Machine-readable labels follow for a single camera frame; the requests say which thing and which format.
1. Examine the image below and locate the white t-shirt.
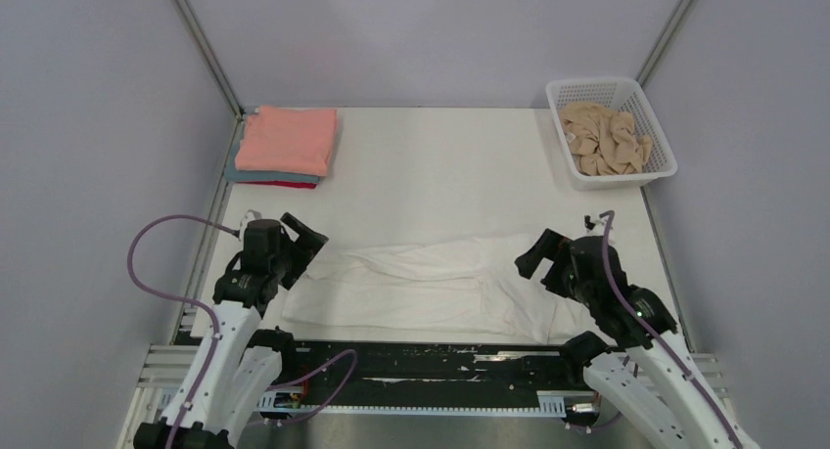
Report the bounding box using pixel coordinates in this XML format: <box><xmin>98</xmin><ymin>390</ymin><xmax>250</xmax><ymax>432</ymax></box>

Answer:
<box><xmin>282</xmin><ymin>233</ymin><xmax>595</xmax><ymax>344</ymax></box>

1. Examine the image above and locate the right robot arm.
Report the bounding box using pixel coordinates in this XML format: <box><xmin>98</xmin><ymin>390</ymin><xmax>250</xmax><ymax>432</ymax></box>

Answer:
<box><xmin>515</xmin><ymin>229</ymin><xmax>758</xmax><ymax>448</ymax></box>

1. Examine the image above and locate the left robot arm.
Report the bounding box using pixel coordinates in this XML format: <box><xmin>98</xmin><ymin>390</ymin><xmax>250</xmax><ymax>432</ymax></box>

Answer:
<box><xmin>127</xmin><ymin>211</ymin><xmax>329</xmax><ymax>448</ymax></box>

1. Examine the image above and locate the folded red t-shirt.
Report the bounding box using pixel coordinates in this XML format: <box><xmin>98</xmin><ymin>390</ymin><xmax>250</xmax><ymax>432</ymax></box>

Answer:
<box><xmin>238</xmin><ymin>180</ymin><xmax>318</xmax><ymax>190</ymax></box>

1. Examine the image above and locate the folded pink t-shirt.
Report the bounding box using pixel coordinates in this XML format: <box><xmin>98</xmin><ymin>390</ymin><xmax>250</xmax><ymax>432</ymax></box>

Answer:
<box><xmin>235</xmin><ymin>106</ymin><xmax>338</xmax><ymax>177</ymax></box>

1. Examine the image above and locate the beige crumpled t-shirt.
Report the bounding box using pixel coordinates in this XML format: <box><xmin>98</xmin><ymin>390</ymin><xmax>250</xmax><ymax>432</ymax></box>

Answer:
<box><xmin>558</xmin><ymin>102</ymin><xmax>653</xmax><ymax>176</ymax></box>

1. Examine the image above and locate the white plastic basket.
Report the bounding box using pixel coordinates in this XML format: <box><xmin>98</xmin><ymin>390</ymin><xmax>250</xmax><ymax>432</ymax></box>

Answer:
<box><xmin>545</xmin><ymin>77</ymin><xmax>677</xmax><ymax>191</ymax></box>

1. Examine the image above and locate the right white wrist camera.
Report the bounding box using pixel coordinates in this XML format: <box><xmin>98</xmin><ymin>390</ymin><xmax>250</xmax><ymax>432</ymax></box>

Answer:
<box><xmin>583</xmin><ymin>215</ymin><xmax>605</xmax><ymax>235</ymax></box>

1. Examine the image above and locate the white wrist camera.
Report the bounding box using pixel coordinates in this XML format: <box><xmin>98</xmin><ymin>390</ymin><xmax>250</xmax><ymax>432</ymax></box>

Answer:
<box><xmin>240</xmin><ymin>209</ymin><xmax>262</xmax><ymax>230</ymax></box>
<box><xmin>583</xmin><ymin>215</ymin><xmax>605</xmax><ymax>235</ymax></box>

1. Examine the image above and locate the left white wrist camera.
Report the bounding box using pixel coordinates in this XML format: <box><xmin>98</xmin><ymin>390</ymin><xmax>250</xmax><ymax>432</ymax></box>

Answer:
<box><xmin>240</xmin><ymin>209</ymin><xmax>262</xmax><ymax>230</ymax></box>

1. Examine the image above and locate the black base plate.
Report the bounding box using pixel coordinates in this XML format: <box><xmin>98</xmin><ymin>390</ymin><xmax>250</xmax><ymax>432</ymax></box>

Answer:
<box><xmin>276</xmin><ymin>340</ymin><xmax>594</xmax><ymax>410</ymax></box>

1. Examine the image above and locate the white slotted cable duct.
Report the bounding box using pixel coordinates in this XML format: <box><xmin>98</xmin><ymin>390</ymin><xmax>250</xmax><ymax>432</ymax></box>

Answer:
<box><xmin>255</xmin><ymin>387</ymin><xmax>567</xmax><ymax>418</ymax></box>

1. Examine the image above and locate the left aluminium corner post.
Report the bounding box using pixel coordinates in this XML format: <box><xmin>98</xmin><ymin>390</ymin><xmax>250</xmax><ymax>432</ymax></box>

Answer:
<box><xmin>170</xmin><ymin>0</ymin><xmax>244</xmax><ymax>120</ymax></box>

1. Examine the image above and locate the aluminium corner post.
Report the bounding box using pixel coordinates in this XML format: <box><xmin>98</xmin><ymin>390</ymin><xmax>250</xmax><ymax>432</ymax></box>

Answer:
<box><xmin>635</xmin><ymin>0</ymin><xmax>697</xmax><ymax>87</ymax></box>
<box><xmin>170</xmin><ymin>0</ymin><xmax>244</xmax><ymax>120</ymax></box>

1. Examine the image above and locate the right aluminium corner post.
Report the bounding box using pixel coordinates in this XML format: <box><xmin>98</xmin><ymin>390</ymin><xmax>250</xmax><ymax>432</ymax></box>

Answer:
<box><xmin>635</xmin><ymin>0</ymin><xmax>697</xmax><ymax>87</ymax></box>

